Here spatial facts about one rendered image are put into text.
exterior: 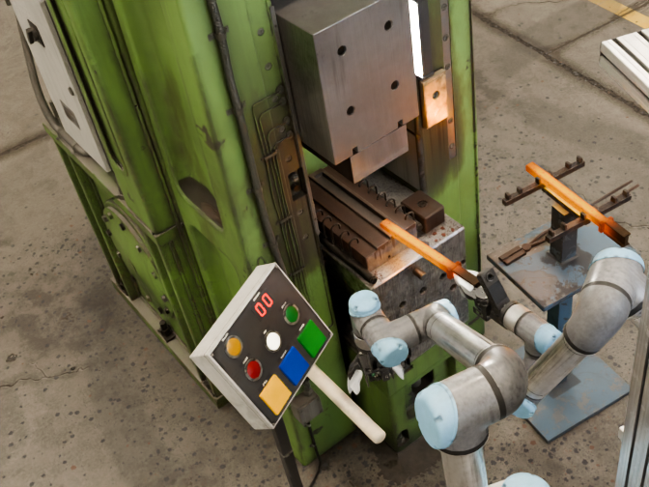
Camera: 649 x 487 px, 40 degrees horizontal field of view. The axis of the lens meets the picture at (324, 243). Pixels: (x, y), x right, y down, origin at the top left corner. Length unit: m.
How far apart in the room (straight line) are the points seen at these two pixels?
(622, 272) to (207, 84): 1.07
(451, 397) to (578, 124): 3.16
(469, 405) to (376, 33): 1.01
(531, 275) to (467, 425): 1.30
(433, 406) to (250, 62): 1.00
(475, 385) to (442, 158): 1.31
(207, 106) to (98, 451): 1.83
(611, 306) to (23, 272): 3.14
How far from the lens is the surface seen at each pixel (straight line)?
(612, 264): 2.15
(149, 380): 3.84
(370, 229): 2.74
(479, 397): 1.74
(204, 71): 2.20
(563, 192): 2.87
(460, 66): 2.81
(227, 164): 2.36
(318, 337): 2.46
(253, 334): 2.32
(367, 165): 2.47
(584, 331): 2.09
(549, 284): 2.96
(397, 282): 2.73
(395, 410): 3.18
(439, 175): 2.95
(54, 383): 4.00
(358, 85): 2.32
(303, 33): 2.20
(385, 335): 2.08
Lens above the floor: 2.86
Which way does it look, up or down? 43 degrees down
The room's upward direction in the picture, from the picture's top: 11 degrees counter-clockwise
